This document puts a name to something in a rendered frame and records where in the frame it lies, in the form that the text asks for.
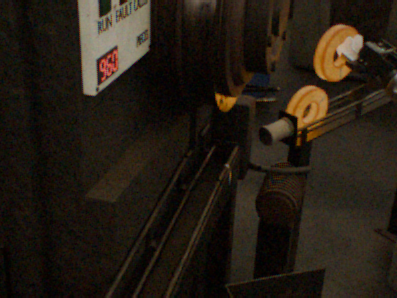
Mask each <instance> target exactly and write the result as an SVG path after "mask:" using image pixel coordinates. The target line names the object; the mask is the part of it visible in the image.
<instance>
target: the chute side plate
mask: <svg viewBox="0 0 397 298"><path fill-rule="evenodd" d="M240 154H241V150H238V152H237V154H236V156H235V158H234V159H233V162H232V163H231V166H230V167H229V169H228V170H227V173H226V174H225V178H224V179H223V181H222V182H221V185H220V187H219V190H218V191H217V195H215V198H214V200H213V203H212V204H211V207H210V209H209V212H208V213H207V216H206V218H205V221H204V222H203V225H202V227H201V229H200V232H199V234H198V236H197V239H196V240H195V244H194V245H193V248H192V251H191V253H190V254H189V257H188V259H187V261H186V264H185V266H184V268H183V271H182V272H181V274H180V277H179V279H178V281H177V284H176V286H175V288H174V291H173V293H172V296H171V298H187V295H188V293H189V290H190V288H191V285H192V284H193V280H194V279H195V275H196V274H197V270H198V268H199V266H200V264H201V260H202V259H203V255H204V254H205V251H206V249H207V246H208V244H209V241H210V239H211V236H212V234H213V231H214V230H215V226H216V225H217V221H218V220H219V217H220V215H221V212H222V211H223V208H224V207H225V204H226V202H227V199H228V198H229V195H230V194H231V191H232V187H233V179H234V177H235V175H236V173H237V171H239V162H240ZM230 170H231V179H230ZM229 179H230V184H229Z"/></svg>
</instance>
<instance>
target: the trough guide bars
mask: <svg viewBox="0 0 397 298"><path fill-rule="evenodd" d="M354 89H355V88H354ZM354 89H353V90H354ZM353 90H351V91H348V92H346V93H343V94H341V95H339V96H337V97H335V98H332V99H331V100H328V104H331V103H332V102H335V103H334V104H331V105H329V106H328V107H327V111H328V110H329V109H331V108H334V107H335V106H338V110H336V111H334V112H332V113H329V114H328V115H325V116H324V117H320V118H319V119H316V120H315V121H312V122H311V123H309V124H306V125H304V126H302V127H300V128H298V132H301V133H300V134H298V135H297V139H298V138H300V144H301V146H304V145H305V144H306V138H307V134H309V133H310V132H313V131H314V130H318V129H319V128H321V127H323V126H324V125H327V124H329V123H331V122H333V121H336V120H337V119H340V118H342V117H345V116H346V115H347V114H350V113H352V112H355V111H356V113H355V117H356V120H357V119H359V118H361V114H362V108H364V107H365V106H367V105H369V104H371V103H374V102H375V101H378V100H379V99H381V98H384V97H386V96H387V95H386V93H384V94H382V93H383V92H386V90H384V89H381V90H379V91H377V92H374V93H373V94H370V95H368V96H367V97H366V98H365V99H363V100H362V101H355V102H353V103H352V104H349V105H348V106H344V107H343V103H344V102H347V101H349V100H350V97H346V96H348V94H349V93H351V92H352V91H353ZM379 94H382V95H379ZM377 95H379V96H377ZM374 96H377V97H375V98H374V99H372V98H373V97H374ZM344 97H346V98H344ZM368 99H371V100H369V101H367V100H368ZM337 100H339V102H336V101H337ZM364 101H367V102H365V103H362V102H364ZM353 106H356V107H355V108H352V107H353ZM349 108H352V109H350V110H348V109H349ZM345 110H348V111H345ZM343 111H345V112H343ZM341 112H343V113H341ZM339 113H341V114H340V115H337V114H339ZM334 115H337V116H336V117H333V116H334ZM330 117H333V118H331V119H329V118H330ZM326 119H328V120H327V121H324V120H326ZM321 121H324V122H322V123H320V122H321ZM317 123H320V124H318V125H316V126H314V125H315V124H317ZM311 126H313V127H312V128H310V127H311ZM307 128H309V129H308V130H307Z"/></svg>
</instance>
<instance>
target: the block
mask: <svg viewBox="0 0 397 298"><path fill-rule="evenodd" d="M255 106H256V102H255V98H254V97H253V96H246V95H241V94H240V96H238V98H237V100H236V102H235V103H234V104H233V106H232V107H231V109H230V110H228V111H227V112H219V111H218V110H217V109H216V110H215V131H214V138H215V139H219V140H227V141H231V142H239V143H240V144H239V150H241V154H240V162H239V177H238V180H243V179H244V178H245V176H246V174H247V171H248V170H249V169H250V168H247V162H248V161H250V155H251V148H252V134H253V128H254V114H255Z"/></svg>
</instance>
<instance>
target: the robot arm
mask: <svg viewBox="0 0 397 298"><path fill-rule="evenodd" d="M383 42H385V44H387V45H388V46H389V47H391V48H390V49H389V50H387V49H386V48H384V47H382V46H383ZM396 49H397V48H394V46H392V45H391V44H389V43H387V42H386V41H385V40H382V38H380V42H379V43H378V44H375V43H371V42H367V43H364V44H363V37H361V35H356V36H355V37H354V39H353V38H351V37H348V38H346V40H345V41H344V43H342V44H341V45H339V47H337V49H336V50H337V52H338V55H339V56H340V58H341V61H343V63H344V64H345V66H347V67H348V68H349V69H352V71H354V72H355V73H357V74H358V75H361V76H362V77H365V78H369V79H370V81H368V82H367V83H366V84H364V85H363V86H360V87H358V88H355V89H354V90H353V91H352V92H351V93H349V94H348V95H349V97H350V99H351V101H352V102H353V101H362V100H363V99H365V98H366V97H367V95H369V94H371V93H372V92H375V91H376V90H378V89H379V88H380V87H382V86H383V89H384V90H386V95H387V96H388V97H389V98H390V99H391V100H393V101H394V102H396V104H397V53H396V52H395V51H396Z"/></svg>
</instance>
